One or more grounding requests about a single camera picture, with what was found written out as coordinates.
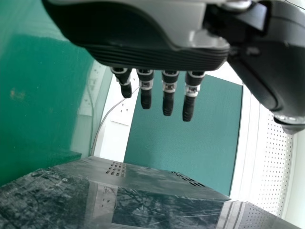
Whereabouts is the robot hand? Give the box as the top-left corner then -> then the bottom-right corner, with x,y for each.
41,0 -> 305,135

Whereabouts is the black oven with glass door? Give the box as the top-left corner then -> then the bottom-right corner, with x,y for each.
0,156 -> 305,229

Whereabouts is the white socket strip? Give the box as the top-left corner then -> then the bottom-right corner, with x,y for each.
110,71 -> 141,125

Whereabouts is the grey cable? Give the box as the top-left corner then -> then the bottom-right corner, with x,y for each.
90,86 -> 141,157

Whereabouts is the white perforated cable duct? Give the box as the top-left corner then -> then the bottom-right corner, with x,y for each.
234,64 -> 305,227

